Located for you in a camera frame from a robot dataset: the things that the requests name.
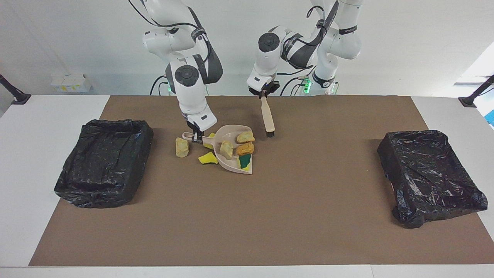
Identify beige hand brush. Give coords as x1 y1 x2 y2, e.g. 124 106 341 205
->
261 95 276 139

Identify beige plastic dustpan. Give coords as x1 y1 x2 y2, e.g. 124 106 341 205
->
181 124 256 175

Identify black bag lined bin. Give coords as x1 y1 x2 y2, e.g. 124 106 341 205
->
377 130 488 229
54 119 154 209

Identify brown table mat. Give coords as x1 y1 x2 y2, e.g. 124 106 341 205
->
28 95 494 267

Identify black left base cable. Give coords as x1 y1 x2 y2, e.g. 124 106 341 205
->
281 76 309 96

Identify black base cable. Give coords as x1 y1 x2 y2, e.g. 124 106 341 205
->
150 75 170 96
281 76 309 96

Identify black right base cable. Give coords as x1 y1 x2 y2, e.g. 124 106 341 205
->
150 75 170 96

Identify left arm gripper cable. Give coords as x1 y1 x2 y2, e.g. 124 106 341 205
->
277 5 344 78

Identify arm gripper cable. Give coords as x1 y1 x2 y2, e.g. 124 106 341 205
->
277 5 344 78
129 0 213 51

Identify right arm gripper cable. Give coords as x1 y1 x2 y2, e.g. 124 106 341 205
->
129 0 213 51

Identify white boxes by wall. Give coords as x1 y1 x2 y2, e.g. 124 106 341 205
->
51 73 92 93

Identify black camera stand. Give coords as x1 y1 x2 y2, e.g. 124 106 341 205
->
0 74 31 105
458 75 494 108

